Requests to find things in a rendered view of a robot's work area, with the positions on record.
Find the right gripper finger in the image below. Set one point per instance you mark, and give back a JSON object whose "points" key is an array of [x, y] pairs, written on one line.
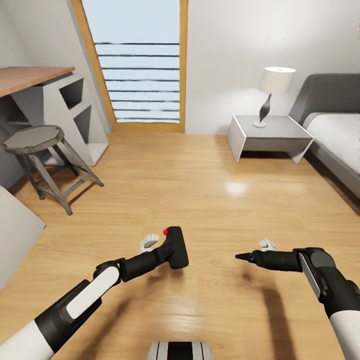
{"points": [[249, 256]]}

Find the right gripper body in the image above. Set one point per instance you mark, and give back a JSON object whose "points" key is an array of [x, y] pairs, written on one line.
{"points": [[271, 260]]}

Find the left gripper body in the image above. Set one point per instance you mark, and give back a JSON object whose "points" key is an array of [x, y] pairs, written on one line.
{"points": [[148, 261]]}

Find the digital camera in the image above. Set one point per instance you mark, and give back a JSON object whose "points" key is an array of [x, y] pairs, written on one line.
{"points": [[175, 241]]}

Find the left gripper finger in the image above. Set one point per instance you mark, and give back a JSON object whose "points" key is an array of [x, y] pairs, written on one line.
{"points": [[168, 252]]}

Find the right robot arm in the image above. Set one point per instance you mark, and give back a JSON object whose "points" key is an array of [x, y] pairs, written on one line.
{"points": [[340, 297]]}

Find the desk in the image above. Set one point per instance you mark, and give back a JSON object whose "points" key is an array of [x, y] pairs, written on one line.
{"points": [[33, 96]]}

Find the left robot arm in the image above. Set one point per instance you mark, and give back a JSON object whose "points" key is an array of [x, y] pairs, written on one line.
{"points": [[43, 337]]}

